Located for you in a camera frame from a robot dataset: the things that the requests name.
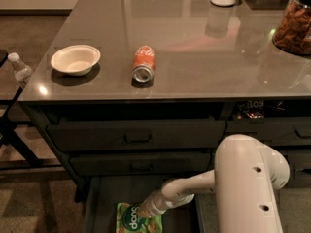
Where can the green rice chip bag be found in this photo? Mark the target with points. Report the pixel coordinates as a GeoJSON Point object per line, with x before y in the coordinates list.
{"type": "Point", "coordinates": [128, 221]}

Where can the glass jar of snacks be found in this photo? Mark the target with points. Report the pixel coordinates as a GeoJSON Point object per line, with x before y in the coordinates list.
{"type": "Point", "coordinates": [293, 34]}

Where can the bottom right drawer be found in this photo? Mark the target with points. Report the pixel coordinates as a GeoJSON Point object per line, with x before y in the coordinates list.
{"type": "Point", "coordinates": [299, 180]}

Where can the open bottom left drawer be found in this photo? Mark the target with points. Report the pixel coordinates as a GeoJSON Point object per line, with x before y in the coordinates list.
{"type": "Point", "coordinates": [106, 192]}

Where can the clear plastic water bottle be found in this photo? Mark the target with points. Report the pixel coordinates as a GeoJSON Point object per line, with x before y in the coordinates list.
{"type": "Point", "coordinates": [22, 72]}

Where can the top right drawer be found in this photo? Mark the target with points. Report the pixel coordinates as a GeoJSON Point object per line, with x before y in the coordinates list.
{"type": "Point", "coordinates": [277, 132]}

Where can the middle right drawer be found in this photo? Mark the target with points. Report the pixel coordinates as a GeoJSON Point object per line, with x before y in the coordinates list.
{"type": "Point", "coordinates": [298, 159]}

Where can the middle left drawer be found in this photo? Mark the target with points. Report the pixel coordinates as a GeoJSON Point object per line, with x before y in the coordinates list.
{"type": "Point", "coordinates": [140, 163]}

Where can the red soda can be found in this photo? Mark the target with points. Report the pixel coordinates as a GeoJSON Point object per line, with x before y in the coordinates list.
{"type": "Point", "coordinates": [143, 66]}

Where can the dark snack bag in drawer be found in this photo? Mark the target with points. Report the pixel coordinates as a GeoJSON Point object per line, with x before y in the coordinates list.
{"type": "Point", "coordinates": [250, 109]}

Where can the dark counter cabinet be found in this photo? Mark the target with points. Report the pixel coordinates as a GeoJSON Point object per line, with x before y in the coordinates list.
{"type": "Point", "coordinates": [207, 60]}

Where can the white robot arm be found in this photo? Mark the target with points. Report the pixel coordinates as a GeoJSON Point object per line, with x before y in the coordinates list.
{"type": "Point", "coordinates": [246, 173]}

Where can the top left drawer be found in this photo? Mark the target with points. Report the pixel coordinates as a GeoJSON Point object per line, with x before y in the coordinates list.
{"type": "Point", "coordinates": [136, 134]}

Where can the white paper bowl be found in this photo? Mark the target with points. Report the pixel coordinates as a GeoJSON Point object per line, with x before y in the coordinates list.
{"type": "Point", "coordinates": [75, 60]}

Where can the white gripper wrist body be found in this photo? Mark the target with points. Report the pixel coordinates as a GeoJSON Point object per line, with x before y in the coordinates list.
{"type": "Point", "coordinates": [151, 203]}

